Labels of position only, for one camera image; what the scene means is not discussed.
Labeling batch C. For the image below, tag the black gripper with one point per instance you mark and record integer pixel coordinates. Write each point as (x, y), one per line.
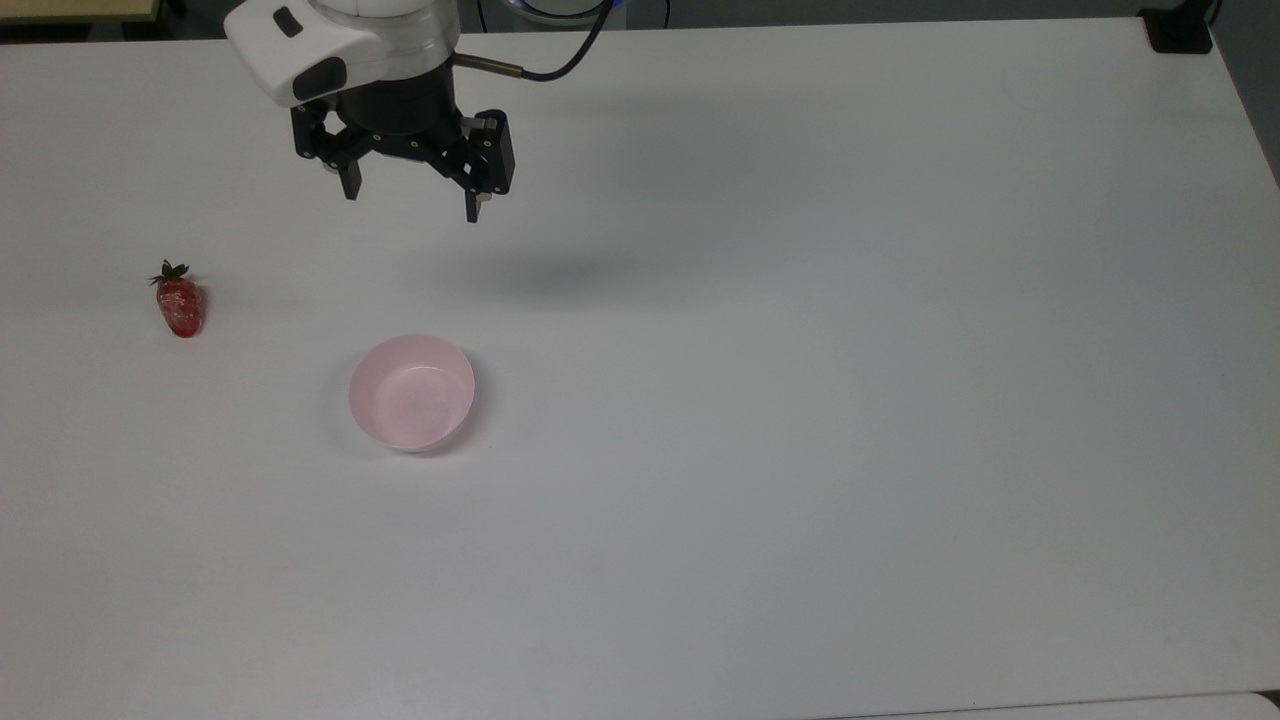
(400, 105)

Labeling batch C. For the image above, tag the red strawberry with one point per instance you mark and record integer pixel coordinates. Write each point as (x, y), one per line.
(181, 308)

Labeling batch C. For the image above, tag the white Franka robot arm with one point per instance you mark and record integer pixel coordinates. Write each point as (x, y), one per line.
(300, 50)

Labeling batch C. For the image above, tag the pink bowl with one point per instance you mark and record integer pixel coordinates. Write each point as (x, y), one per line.
(411, 392)

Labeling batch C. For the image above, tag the light wooden board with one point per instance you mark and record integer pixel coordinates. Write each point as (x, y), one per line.
(70, 9)

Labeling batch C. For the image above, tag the black camera pole with clamp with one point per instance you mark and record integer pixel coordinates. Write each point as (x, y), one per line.
(1178, 30)

